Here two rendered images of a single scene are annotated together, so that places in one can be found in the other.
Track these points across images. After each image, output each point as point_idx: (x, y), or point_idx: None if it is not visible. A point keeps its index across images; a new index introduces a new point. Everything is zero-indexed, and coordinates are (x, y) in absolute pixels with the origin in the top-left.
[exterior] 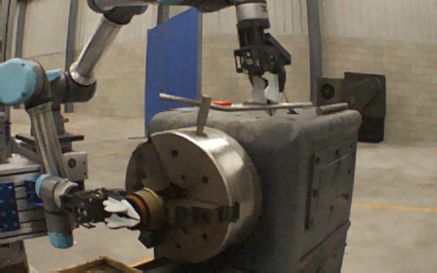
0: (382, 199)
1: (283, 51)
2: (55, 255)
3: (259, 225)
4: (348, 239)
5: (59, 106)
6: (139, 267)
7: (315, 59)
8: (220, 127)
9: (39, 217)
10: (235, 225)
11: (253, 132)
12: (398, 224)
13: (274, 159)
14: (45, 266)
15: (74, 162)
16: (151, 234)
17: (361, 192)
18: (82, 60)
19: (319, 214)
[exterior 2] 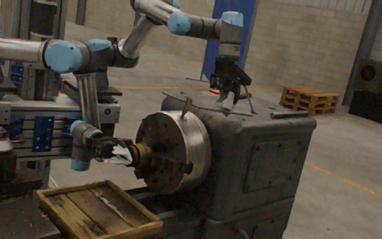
0: None
1: (245, 77)
2: (81, 171)
3: (209, 179)
4: (335, 216)
5: (106, 69)
6: (131, 191)
7: (367, 40)
8: (200, 113)
9: (70, 144)
10: (188, 176)
11: (216, 122)
12: None
13: (223, 141)
14: (67, 180)
15: (109, 111)
16: (140, 170)
17: (369, 176)
18: (128, 41)
19: (256, 184)
